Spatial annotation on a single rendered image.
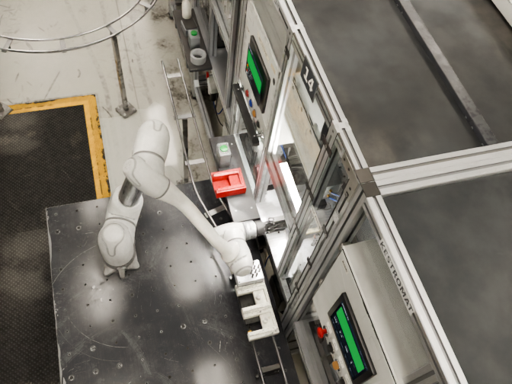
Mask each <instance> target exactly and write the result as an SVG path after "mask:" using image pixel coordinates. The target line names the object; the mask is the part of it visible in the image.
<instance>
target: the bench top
mask: <svg viewBox="0 0 512 384"><path fill-rule="evenodd" d="M194 183H195V186H196V189H197V192H198V194H199V195H200V198H201V200H202V201H203V203H204V205H205V207H206V208H207V210H208V211H210V210H213V209H215V208H217V207H218V206H222V203H221V202H220V200H219V198H217V199H216V195H215V191H214V189H213V186H212V184H211V182H210V179H208V180H203V181H195V182H194ZM175 186H176V187H177V188H178V189H179V190H180V191H181V192H182V193H183V194H184V195H185V196H186V197H187V198H188V199H189V200H190V201H191V202H192V203H193V204H194V205H195V206H196V207H197V209H198V210H199V211H200V212H201V213H202V214H203V215H204V217H205V218H206V216H205V214H204V213H205V210H204V208H203V207H202V205H201V203H200V201H199V200H198V198H197V195H196V193H195V191H194V187H193V185H192V182H190V183H186V184H179V185H175ZM142 197H143V205H142V209H141V212H140V214H139V218H138V222H137V224H136V230H135V237H134V239H135V240H136V242H135V248H136V256H137V261H138V263H139V266H140V268H139V269H138V270H127V271H125V279H124V280H121V279H120V275H119V273H115V274H111V275H109V276H104V274H103V271H104V264H103V258H102V255H101V252H100V249H99V246H98V234H99V232H100V230H101V228H102V227H103V225H104V222H105V217H106V212H107V206H108V203H109V200H110V197H105V198H101V199H96V200H88V201H84V202H79V203H71V204H66V205H62V206H54V207H50V208H46V224H47V233H48V242H49V251H50V269H51V278H52V288H53V305H54V314H55V319H56V337H57V347H58V358H59V377H60V384H262V381H261V379H256V377H255V374H257V373H258V365H257V362H256V359H255V356H254V351H253V348H252V345H251V342H250V341H249V340H248V329H247V327H245V324H244V321H243V318H242V313H241V310H240V307H239V304H238V299H237V296H236V292H235V281H234V280H232V281H230V280H229V277H230V276H232V275H231V273H230V269H229V267H228V266H227V264H226V263H225V262H224V261H223V260H222V258H221V254H220V253H219V252H218V251H217V250H216V249H215V248H214V247H213V246H212V245H211V244H210V243H209V242H208V241H207V240H206V239H205V237H204V236H203V235H202V234H201V233H200V232H199V230H198V229H197V228H196V227H195V226H194V225H193V224H192V222H191V221H190V220H189V219H188V218H187V217H186V216H185V215H184V214H183V213H182V212H181V211H180V210H179V209H178V208H176V207H175V206H172V205H171V204H169V203H166V202H163V201H160V200H156V199H155V198H153V197H150V196H149V195H146V194H144V193H142ZM76 209H78V212H76V211H75V210H76ZM206 219H207V221H208V222H209V223H210V225H211V226H212V227H213V228H215V227H214V225H213V224H212V222H211V220H210V218H209V217H208V218H206ZM57 230H59V233H56V231H57ZM246 242H247V245H248V248H249V250H250V252H251V256H252V260H253V261H255V260H259V263H260V266H261V270H262V273H263V275H264V283H265V286H266V288H267V292H268V296H269V298H270V303H271V306H272V308H273V311H274V315H275V319H276V321H277V326H278V328H279V334H276V335H274V337H275V339H276V342H277V346H278V350H279V352H280V357H281V360H282V363H283V367H284V370H285V373H286V377H287V380H288V383H289V384H300V382H299V378H298V375H297V372H296V368H295V365H294V362H293V358H292V355H291V353H290V348H289V345H288V343H287V340H286V335H285V333H284V330H283V326H282V323H281V320H280V316H279V313H278V310H277V306H276V303H275V300H274V296H273V293H272V290H271V288H270V284H269V280H268V278H267V273H266V270H265V268H264V263H263V261H262V258H261V253H260V251H259V248H258V244H257V241H256V238H253V239H249V240H247V241H246ZM254 345H255V347H256V351H257V354H258V359H259V361H260V365H261V368H262V367H265V366H270V365H273V364H276V363H279V360H278V357H277V353H276V350H275V347H274V343H273V339H272V337H271V336H270V337H267V338H262V339H258V340H255V341H254ZM169 375H171V378H170V379H169V378H168V376H169Z"/></svg>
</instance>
